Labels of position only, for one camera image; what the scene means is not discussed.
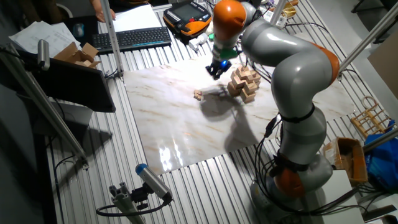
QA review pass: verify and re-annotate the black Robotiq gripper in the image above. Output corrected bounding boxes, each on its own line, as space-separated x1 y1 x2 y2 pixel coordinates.
205 58 233 81

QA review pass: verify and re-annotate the large wooden cross block structure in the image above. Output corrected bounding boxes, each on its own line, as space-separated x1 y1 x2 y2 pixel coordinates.
226 65 262 105

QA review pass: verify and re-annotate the printed paper stack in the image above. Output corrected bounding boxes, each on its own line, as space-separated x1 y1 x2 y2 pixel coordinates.
8 21 82 59

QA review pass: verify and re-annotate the bare person hand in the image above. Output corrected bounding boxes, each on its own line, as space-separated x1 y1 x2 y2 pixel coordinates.
90 0 116 23

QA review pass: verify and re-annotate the orange black teach pendant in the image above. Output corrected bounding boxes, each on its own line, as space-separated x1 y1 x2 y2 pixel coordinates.
162 0 213 37

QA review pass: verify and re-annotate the white marble pattern board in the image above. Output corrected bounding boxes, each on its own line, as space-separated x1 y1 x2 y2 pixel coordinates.
123 52 357 175

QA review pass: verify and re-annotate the white power strip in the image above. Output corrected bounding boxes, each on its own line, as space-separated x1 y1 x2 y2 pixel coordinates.
259 6 287 29

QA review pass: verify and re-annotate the black computer keyboard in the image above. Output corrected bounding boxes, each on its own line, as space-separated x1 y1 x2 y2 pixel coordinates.
91 26 173 56

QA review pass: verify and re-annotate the yellow packet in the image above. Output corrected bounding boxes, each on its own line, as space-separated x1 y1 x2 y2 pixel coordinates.
281 1 299 19

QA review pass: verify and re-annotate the blank white paper sheet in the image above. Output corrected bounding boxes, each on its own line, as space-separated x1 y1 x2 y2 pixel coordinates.
111 4 163 33

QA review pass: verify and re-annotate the dark computer mouse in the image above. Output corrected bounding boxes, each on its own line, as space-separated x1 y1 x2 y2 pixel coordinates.
72 22 85 39

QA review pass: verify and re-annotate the black flat monitor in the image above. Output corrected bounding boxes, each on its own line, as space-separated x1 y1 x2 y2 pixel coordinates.
18 52 117 113

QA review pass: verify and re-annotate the open brown cardboard box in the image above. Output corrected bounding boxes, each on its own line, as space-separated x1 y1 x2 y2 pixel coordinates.
53 41 102 70

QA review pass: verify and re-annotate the black mouse pad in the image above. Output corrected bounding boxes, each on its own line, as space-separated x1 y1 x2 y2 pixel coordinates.
62 15 101 47

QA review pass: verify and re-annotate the wooden slat rack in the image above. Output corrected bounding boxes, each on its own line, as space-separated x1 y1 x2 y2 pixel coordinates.
350 95 395 139

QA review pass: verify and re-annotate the large brown cardboard box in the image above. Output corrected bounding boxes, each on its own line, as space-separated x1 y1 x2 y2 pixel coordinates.
322 136 369 185

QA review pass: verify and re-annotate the brown cardboard panel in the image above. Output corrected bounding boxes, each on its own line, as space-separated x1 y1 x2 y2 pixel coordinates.
368 37 398 101

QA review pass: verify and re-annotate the blue fabric bag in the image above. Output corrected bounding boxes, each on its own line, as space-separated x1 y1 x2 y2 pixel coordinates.
364 119 398 191

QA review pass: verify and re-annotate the green gripper mount plate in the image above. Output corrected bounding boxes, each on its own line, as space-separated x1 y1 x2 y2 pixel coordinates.
213 46 240 62

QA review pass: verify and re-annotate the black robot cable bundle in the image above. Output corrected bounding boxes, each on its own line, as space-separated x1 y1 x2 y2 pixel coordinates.
253 111 371 218

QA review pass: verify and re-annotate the aluminium frame strut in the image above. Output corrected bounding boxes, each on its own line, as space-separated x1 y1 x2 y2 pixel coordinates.
338 2 398 74
362 128 398 154
269 0 287 26
99 0 124 78
0 43 90 170

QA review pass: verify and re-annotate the silver camera with blue cap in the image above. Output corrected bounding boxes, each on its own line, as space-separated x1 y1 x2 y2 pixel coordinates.
135 162 174 203

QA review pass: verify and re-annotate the aluminium camera mount profile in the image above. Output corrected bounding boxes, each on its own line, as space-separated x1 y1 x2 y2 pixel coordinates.
108 182 147 224

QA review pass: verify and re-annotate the black camera cable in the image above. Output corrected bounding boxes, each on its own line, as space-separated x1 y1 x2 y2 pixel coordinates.
95 198 170 218

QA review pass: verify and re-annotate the silver depth camera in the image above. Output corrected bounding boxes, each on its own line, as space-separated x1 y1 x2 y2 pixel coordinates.
37 39 51 72

